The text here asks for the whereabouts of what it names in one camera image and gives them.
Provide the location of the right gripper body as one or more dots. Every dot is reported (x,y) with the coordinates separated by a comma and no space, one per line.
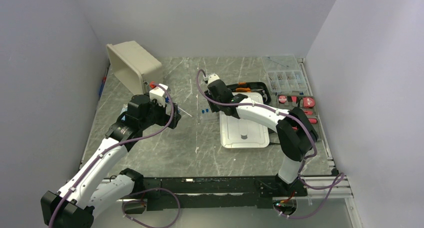
(214,107)

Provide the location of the red handled screwdriver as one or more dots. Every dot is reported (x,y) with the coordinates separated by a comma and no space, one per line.
(313,120)

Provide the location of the red tape measure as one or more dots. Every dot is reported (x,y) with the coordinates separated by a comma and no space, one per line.
(308,102)

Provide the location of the white tray lid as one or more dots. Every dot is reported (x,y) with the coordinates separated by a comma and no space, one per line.
(241,133)

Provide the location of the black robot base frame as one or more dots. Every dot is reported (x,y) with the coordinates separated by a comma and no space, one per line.
(162,193)

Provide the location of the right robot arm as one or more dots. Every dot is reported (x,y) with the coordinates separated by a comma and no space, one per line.
(295,132)

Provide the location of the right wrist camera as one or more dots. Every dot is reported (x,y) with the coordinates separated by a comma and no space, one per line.
(211,78)

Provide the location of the red utility knife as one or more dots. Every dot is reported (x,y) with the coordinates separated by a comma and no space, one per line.
(308,112)

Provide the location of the clear compartment organizer box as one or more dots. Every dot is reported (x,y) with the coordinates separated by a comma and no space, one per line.
(284,75)

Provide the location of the clear test tube rack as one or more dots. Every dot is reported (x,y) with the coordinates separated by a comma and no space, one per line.
(207,117)

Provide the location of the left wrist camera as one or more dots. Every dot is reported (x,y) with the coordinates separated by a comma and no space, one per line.
(159,94)

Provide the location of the beige plastic bin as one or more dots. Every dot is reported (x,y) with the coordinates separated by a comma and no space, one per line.
(134,66)

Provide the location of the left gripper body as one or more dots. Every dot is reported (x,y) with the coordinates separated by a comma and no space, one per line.
(162,119)

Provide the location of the blue red pens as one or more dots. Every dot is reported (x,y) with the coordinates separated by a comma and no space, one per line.
(103,81)

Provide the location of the black orange tool case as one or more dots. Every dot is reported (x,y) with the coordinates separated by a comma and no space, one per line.
(252,87)

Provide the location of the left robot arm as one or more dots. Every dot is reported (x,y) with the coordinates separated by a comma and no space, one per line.
(82,199)

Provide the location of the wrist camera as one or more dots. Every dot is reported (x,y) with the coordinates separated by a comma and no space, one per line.
(211,78)
(159,94)

